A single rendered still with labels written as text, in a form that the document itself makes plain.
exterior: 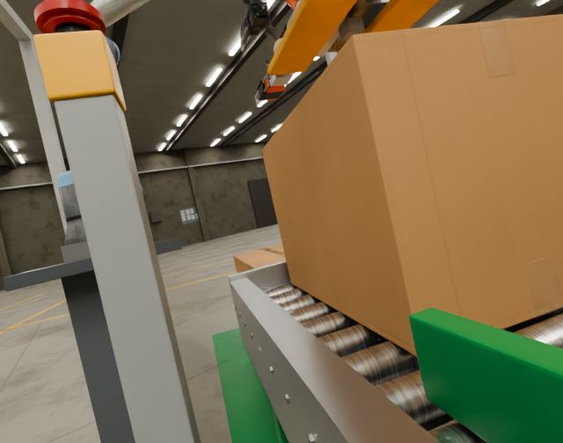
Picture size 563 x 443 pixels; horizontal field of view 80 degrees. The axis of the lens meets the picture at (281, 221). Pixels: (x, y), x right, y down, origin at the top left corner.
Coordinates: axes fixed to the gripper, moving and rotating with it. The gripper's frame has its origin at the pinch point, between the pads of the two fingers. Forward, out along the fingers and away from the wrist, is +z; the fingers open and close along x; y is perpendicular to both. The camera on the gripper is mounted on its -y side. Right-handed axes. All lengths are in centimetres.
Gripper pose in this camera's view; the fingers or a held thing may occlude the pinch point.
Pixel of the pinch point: (261, 51)
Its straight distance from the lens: 142.6
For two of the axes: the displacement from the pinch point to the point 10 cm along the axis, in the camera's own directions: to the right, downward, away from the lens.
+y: 2.5, -0.3, -9.7
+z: 2.1, 9.8, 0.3
